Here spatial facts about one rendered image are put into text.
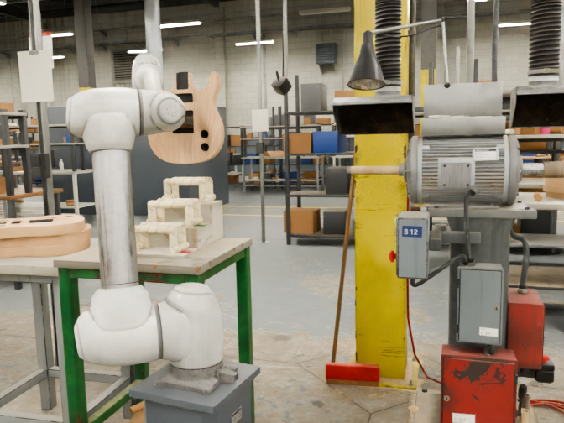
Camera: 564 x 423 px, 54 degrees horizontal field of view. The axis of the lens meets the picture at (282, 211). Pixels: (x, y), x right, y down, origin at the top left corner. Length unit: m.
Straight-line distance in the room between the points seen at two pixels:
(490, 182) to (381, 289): 1.28
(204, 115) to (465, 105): 1.08
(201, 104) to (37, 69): 1.27
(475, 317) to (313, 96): 5.40
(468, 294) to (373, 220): 1.17
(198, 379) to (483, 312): 0.99
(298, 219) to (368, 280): 4.14
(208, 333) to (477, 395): 1.00
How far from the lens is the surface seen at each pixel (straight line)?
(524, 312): 2.15
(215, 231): 2.48
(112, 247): 1.56
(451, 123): 2.07
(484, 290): 2.02
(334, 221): 7.12
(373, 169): 2.15
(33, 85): 3.49
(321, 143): 7.03
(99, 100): 1.59
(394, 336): 3.23
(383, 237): 3.09
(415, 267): 1.85
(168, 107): 1.57
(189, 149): 2.50
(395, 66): 2.22
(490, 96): 2.23
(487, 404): 2.14
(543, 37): 2.22
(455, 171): 2.01
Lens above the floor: 1.38
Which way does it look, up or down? 8 degrees down
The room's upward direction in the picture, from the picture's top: 1 degrees counter-clockwise
